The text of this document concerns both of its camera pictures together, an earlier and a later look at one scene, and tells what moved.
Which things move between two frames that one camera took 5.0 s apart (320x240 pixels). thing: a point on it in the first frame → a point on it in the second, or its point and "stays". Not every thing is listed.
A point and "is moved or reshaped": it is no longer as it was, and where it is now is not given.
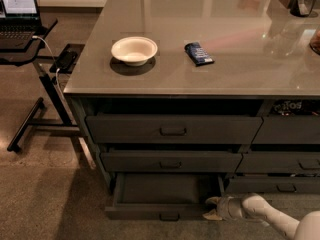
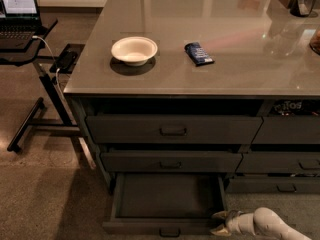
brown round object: x=314 y=43 stays
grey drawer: x=152 y=196 is moved or reshaped
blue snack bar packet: x=198 y=54 stays
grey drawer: x=279 y=162 stays
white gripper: x=227 y=208 → x=234 y=223
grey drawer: x=167 y=161 stays
